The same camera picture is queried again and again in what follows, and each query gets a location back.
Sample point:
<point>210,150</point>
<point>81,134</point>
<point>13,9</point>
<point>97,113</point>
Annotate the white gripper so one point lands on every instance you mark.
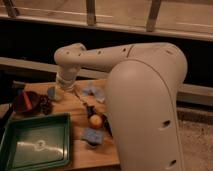
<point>64,84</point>

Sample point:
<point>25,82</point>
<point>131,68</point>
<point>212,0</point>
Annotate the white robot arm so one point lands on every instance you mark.
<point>141,92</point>

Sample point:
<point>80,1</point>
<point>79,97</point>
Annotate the light blue cloth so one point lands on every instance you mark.
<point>91,89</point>

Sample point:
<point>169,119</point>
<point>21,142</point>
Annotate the dark grape bunch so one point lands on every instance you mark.
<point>45,104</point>

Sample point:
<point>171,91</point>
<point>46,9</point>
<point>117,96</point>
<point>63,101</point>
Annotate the dark red bowl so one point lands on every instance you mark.
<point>25,102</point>

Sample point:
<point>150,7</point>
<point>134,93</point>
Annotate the orange apple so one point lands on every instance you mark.
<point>96,121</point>

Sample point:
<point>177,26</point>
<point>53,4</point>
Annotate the wooden table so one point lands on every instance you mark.
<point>102,157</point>

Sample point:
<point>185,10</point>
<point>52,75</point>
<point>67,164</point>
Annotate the green plastic tray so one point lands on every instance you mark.
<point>36,144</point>

